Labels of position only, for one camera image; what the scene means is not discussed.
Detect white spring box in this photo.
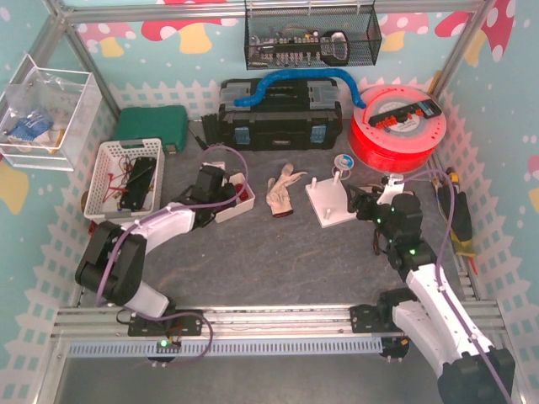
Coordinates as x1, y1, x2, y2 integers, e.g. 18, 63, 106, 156
215, 173, 255, 223

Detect large red spring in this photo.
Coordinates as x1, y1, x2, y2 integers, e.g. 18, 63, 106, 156
235, 183, 249, 202

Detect white peg base plate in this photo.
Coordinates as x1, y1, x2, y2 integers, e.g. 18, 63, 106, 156
305, 175, 355, 228

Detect beige work glove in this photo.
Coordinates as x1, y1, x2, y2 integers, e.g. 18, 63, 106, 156
266, 162, 307, 218

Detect orange black pliers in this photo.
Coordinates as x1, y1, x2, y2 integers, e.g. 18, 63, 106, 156
451, 230, 478, 275

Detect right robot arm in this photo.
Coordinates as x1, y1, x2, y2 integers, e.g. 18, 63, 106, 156
345, 185, 515, 403

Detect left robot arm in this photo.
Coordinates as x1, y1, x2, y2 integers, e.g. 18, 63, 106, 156
75, 164, 248, 319

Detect black screwdriver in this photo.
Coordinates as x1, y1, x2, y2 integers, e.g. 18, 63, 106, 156
188, 126, 208, 151

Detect black ribbed block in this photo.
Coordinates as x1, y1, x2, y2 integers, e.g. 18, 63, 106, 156
201, 114, 224, 150

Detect red filament spool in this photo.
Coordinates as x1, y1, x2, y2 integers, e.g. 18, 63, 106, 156
348, 84, 446, 173

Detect black device in basket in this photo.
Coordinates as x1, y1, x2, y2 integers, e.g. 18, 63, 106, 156
120, 157, 157, 210

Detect green plastic case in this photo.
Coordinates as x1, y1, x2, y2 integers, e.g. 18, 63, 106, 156
114, 105, 189, 154

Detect black toolbox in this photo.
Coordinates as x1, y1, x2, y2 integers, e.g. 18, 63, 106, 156
217, 78, 343, 152

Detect black terminal strip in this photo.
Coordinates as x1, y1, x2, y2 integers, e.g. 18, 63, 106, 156
368, 98, 442, 129

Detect white plastic basket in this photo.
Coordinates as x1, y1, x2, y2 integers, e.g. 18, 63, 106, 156
84, 138, 165, 223

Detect blue white gloves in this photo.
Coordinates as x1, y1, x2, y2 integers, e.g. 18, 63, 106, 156
8, 113, 53, 143

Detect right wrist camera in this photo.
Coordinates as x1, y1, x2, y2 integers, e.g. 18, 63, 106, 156
376, 173, 404, 205

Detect small solder wire spool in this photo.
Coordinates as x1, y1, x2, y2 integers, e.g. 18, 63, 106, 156
332, 153, 355, 180

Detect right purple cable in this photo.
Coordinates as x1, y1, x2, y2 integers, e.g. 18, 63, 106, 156
395, 167, 511, 404

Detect yellow handled screwdriver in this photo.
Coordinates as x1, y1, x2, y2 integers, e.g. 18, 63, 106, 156
432, 167, 460, 190

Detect blue corrugated hose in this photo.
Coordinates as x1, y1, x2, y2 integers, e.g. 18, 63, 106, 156
233, 67, 367, 110

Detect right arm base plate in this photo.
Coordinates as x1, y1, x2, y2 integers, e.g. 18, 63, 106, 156
349, 304, 398, 333

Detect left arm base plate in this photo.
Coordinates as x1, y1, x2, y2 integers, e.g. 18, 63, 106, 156
127, 309, 204, 338

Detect grey slotted cable duct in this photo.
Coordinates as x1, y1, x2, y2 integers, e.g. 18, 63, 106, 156
69, 338, 383, 358

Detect black wire mesh basket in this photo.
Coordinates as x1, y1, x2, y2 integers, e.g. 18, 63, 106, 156
243, 1, 382, 70

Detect clear acrylic wall box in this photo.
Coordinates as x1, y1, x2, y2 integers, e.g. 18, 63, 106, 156
1, 55, 102, 172

